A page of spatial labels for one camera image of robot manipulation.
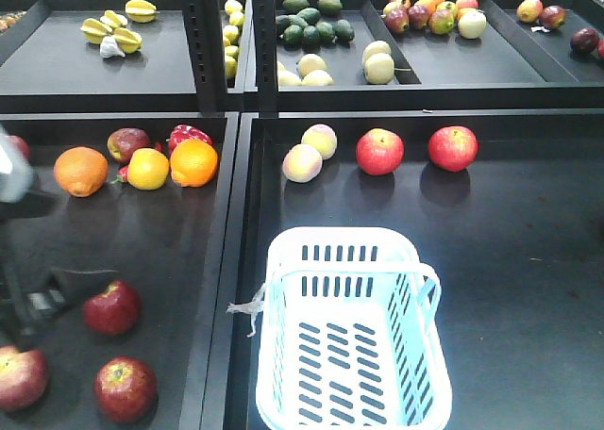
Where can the dark red apple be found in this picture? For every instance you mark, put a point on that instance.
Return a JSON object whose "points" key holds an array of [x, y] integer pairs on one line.
{"points": [[125, 389], [114, 311], [24, 377]]}

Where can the green avocado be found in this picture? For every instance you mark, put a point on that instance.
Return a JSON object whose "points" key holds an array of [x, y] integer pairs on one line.
{"points": [[330, 8]]}

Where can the white garlic bulb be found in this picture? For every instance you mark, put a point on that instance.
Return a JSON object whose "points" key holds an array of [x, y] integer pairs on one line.
{"points": [[109, 48]]}

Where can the red bell pepper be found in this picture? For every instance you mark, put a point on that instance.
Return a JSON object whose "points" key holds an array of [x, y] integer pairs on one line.
{"points": [[182, 132]]}

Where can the black upright post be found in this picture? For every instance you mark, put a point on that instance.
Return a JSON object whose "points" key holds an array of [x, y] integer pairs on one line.
{"points": [[204, 36]]}

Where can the pale peach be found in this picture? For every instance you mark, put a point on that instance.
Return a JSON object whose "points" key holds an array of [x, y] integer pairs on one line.
{"points": [[323, 138], [302, 163]]}

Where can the yellow starfruit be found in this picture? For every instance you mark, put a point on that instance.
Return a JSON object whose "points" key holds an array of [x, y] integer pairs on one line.
{"points": [[141, 11]]}

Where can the pale green pear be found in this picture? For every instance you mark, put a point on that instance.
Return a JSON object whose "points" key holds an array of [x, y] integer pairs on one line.
{"points": [[379, 69]]}

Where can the light blue plastic basket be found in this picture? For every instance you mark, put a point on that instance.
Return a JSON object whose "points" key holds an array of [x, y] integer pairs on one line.
{"points": [[346, 322]]}

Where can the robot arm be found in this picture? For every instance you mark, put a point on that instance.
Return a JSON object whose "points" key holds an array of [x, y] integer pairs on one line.
{"points": [[17, 177]]}

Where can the orange fruit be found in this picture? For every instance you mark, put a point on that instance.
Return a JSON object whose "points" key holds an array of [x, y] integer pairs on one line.
{"points": [[193, 163], [81, 171]]}

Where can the bright red apple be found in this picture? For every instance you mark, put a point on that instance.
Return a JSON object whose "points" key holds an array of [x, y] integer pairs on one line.
{"points": [[453, 148], [379, 151]]}

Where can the red yellow apple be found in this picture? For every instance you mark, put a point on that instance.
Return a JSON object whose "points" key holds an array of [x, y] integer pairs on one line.
{"points": [[123, 142]]}

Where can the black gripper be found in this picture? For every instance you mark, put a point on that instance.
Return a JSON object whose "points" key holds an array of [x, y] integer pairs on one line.
{"points": [[21, 279]]}

